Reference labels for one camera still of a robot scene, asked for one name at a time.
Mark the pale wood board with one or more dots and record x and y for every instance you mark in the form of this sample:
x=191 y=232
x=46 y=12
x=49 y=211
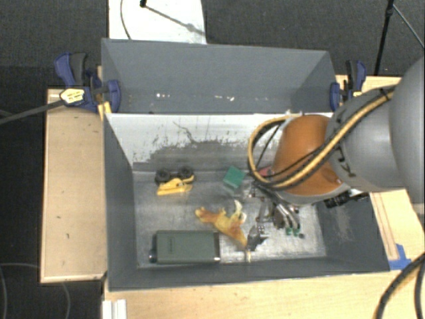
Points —
x=74 y=184

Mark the dark green flat block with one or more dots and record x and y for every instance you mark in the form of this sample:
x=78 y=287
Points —
x=186 y=247

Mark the green square box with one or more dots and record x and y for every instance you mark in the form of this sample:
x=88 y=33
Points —
x=234 y=176

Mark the grey metal bin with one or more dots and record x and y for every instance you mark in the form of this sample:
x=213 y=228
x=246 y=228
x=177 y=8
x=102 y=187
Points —
x=206 y=78

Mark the yellow toy truck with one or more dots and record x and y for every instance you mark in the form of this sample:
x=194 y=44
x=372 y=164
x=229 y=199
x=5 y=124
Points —
x=174 y=181

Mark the yellow and orange toy animal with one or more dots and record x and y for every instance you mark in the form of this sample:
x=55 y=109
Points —
x=225 y=223

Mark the small red object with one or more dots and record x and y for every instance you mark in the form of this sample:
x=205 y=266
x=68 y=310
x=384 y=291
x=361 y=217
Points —
x=265 y=171

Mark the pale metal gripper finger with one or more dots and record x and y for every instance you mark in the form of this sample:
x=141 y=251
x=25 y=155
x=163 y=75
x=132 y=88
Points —
x=261 y=215
x=255 y=238

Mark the black cylinder on white bracket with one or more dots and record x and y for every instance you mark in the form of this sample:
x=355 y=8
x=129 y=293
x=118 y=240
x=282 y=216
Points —
x=338 y=199

